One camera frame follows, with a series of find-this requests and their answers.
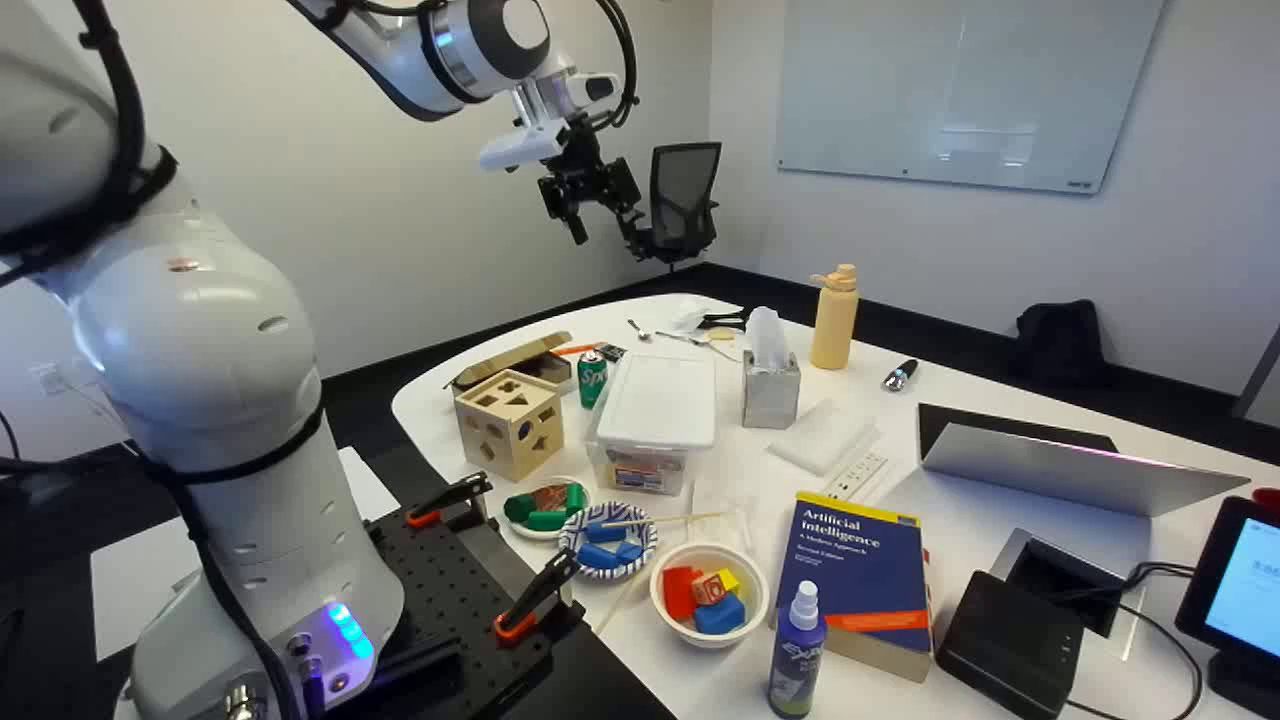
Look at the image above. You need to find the black clamp orange tip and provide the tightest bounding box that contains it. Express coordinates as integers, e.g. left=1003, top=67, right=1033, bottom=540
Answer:
left=487, top=546, right=587, bottom=650
left=399, top=470, right=497, bottom=538

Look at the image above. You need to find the grey tissue box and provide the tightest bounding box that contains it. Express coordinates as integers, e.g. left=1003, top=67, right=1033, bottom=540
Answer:
left=737, top=306, right=803, bottom=432

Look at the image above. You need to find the black bag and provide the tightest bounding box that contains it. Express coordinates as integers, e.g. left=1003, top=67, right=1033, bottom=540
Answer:
left=1006, top=295, right=1113, bottom=393

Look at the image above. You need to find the black office chair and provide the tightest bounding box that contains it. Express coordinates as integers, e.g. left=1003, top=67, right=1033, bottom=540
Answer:
left=616, top=141, right=724, bottom=274

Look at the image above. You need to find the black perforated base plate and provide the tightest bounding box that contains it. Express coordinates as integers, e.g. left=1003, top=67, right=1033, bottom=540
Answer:
left=349, top=500, right=594, bottom=720

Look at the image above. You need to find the blue book orange stripe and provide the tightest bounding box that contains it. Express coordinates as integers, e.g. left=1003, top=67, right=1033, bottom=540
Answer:
left=772, top=489, right=935, bottom=688

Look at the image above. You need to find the clear plastic box white lid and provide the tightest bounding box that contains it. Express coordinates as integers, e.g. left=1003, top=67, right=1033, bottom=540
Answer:
left=587, top=339, right=720, bottom=500

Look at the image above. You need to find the wooden shape sorter box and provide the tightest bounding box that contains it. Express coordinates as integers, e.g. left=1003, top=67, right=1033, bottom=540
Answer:
left=447, top=368, right=568, bottom=485

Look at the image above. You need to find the white plate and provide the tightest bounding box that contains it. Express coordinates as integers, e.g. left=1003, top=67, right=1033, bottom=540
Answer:
left=498, top=476, right=591, bottom=546

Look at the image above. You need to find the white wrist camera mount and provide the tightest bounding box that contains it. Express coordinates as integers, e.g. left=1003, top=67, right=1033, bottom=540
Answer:
left=476, top=112, right=573, bottom=182

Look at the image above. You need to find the blue toy block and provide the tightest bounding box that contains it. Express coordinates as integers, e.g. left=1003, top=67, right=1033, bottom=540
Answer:
left=692, top=594, right=753, bottom=640

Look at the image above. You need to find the white folded cloth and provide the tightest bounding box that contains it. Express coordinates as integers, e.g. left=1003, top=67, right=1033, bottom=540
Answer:
left=763, top=397, right=880, bottom=482

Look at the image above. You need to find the beige drink bottle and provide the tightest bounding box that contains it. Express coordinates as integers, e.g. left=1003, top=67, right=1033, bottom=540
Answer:
left=809, top=262, right=864, bottom=377

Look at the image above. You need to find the black framed tablet screen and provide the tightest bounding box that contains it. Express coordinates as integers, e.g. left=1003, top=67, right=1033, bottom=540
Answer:
left=1173, top=492, right=1280, bottom=720

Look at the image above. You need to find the black table cable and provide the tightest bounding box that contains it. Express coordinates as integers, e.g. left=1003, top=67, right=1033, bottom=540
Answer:
left=1059, top=557, right=1206, bottom=720

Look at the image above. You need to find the small green toy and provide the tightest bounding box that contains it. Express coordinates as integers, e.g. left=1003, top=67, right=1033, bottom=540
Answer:
left=573, top=351, right=613, bottom=414

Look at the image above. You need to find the green toy food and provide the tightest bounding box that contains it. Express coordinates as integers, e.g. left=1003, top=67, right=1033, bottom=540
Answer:
left=502, top=482, right=587, bottom=538

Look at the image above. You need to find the blue spray bottle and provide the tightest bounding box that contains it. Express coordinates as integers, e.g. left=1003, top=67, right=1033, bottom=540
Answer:
left=763, top=576, right=831, bottom=720

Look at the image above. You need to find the glass whiteboard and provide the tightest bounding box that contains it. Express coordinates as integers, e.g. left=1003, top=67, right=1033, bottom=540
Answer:
left=772, top=0, right=1173, bottom=199

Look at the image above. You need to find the black electronics box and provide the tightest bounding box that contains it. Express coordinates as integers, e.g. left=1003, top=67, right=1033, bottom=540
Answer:
left=932, top=569, right=1089, bottom=720

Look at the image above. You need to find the red toy block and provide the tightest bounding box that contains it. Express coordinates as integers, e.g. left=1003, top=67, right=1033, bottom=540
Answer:
left=658, top=565, right=700, bottom=629

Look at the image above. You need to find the white bowl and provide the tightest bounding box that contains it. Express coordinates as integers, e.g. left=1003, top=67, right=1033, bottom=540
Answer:
left=647, top=538, right=774, bottom=656

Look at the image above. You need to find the black marker pen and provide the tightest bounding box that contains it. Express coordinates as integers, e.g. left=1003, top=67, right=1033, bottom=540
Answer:
left=875, top=351, right=925, bottom=397

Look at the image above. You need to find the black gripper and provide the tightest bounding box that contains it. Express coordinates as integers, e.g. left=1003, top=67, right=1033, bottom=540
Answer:
left=535, top=118, right=647, bottom=247

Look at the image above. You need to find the silver laptop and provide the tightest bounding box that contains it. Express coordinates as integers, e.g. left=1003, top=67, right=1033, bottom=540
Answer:
left=875, top=401, right=1252, bottom=580

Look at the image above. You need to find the white remote control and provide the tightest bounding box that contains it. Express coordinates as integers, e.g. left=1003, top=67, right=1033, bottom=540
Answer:
left=825, top=448, right=891, bottom=509

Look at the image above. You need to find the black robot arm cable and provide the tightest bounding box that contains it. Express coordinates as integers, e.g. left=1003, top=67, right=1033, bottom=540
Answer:
left=0, top=0, right=310, bottom=720

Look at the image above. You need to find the orange small tool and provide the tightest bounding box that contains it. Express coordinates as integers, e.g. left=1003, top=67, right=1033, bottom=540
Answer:
left=548, top=337, right=628, bottom=368

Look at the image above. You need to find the blue patterned bowl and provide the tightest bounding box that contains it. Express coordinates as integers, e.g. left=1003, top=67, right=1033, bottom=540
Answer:
left=561, top=500, right=658, bottom=585

